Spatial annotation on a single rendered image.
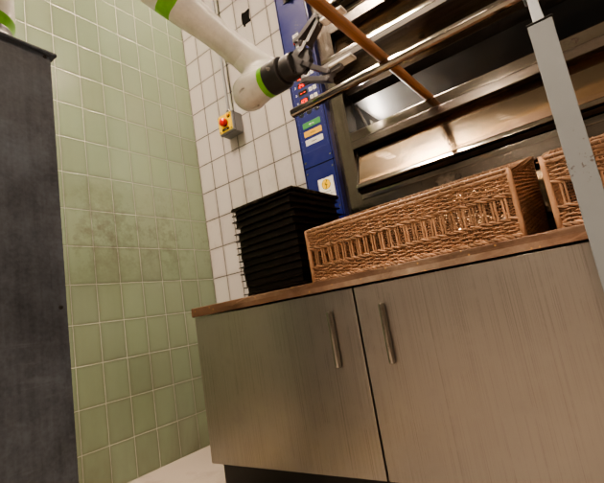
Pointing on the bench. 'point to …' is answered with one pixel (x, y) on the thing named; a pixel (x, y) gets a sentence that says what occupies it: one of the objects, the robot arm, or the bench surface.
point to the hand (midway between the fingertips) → (344, 34)
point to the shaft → (365, 43)
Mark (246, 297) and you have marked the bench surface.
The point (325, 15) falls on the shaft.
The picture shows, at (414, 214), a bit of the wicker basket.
